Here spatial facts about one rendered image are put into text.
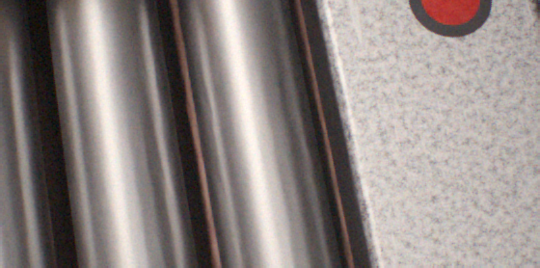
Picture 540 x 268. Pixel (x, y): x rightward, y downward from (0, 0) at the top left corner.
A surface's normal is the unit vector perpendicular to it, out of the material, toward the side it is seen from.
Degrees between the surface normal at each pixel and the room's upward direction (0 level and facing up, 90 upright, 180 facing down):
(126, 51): 22
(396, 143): 0
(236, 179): 32
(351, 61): 0
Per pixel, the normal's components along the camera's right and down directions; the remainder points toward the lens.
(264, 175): -0.05, -0.29
